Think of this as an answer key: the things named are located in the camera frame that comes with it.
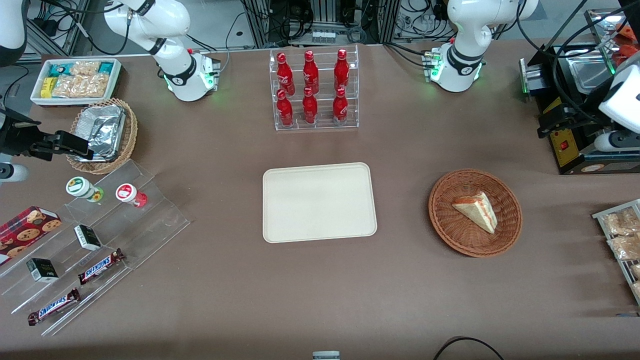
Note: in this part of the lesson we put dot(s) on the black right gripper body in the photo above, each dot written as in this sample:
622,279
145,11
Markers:
15,137

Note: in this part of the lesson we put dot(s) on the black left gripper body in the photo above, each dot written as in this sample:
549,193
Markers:
575,114

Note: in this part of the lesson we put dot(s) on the triangular sandwich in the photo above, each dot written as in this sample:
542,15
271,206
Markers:
477,212

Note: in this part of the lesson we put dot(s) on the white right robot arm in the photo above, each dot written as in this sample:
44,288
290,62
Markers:
186,75

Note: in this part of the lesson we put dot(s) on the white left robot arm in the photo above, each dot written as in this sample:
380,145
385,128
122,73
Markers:
465,30

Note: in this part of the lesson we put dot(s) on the aluminium foil tray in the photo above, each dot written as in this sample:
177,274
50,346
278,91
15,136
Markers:
100,131

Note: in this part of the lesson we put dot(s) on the white rectangular snack tray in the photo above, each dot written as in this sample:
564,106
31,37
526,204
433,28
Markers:
36,100

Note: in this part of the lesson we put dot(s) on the light tan wicker basket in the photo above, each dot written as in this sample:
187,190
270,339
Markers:
131,132

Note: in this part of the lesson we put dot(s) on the tray of packaged snacks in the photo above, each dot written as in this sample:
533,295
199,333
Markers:
600,216

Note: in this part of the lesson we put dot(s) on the brown round wicker basket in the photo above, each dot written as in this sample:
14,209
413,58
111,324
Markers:
475,244

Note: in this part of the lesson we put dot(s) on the beige rectangular tray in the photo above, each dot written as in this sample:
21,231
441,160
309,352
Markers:
320,202

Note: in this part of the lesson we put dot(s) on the black food warmer cabinet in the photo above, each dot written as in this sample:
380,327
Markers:
565,150

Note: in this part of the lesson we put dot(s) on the green lidded yoghurt cup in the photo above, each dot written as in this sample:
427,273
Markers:
80,187

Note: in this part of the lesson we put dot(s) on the stainless steel pan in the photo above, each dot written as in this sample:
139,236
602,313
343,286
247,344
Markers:
590,75

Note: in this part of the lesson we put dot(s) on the yellow snack packet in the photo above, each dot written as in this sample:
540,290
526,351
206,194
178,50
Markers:
47,87

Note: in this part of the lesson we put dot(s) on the large clear cracker bag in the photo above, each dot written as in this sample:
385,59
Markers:
80,86

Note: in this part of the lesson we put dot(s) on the red lidded yoghurt cup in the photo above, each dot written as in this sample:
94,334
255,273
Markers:
127,193

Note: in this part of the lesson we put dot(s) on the teal snack packet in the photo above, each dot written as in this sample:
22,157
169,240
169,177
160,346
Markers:
106,67
60,69

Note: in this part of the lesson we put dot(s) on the orange fried food piece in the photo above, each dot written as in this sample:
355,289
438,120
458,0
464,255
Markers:
627,54
627,31

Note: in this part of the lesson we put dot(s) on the red cookie box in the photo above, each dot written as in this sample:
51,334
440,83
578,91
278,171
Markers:
25,231

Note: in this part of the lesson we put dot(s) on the small clear cracker bag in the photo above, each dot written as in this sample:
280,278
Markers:
85,68

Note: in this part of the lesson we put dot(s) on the small black carton box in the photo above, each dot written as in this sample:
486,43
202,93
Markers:
87,238
42,270

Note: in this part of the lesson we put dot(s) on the clear acrylic stepped display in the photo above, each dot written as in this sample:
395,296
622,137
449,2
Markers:
150,225

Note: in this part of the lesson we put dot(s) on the clear bag of snacks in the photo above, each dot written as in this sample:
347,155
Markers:
622,222
627,247
636,271

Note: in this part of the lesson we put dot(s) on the Snickers chocolate bar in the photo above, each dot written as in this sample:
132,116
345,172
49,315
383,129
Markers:
54,306
100,267

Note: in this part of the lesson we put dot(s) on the clear acrylic bottle rack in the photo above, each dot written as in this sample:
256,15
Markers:
354,102

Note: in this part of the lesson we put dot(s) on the red cola bottle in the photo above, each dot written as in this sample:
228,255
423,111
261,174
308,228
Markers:
284,75
341,71
310,74
340,107
310,108
285,110

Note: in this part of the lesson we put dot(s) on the small grey device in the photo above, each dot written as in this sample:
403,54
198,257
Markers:
326,356

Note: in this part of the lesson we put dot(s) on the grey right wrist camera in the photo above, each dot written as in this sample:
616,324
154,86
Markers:
14,173

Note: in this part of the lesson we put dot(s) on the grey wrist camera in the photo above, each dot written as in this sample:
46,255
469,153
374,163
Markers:
617,141
14,173

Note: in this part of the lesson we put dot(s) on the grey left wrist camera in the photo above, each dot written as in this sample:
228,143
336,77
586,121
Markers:
617,141

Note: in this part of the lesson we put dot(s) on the aluminium profile frame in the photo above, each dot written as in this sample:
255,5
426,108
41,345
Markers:
55,30

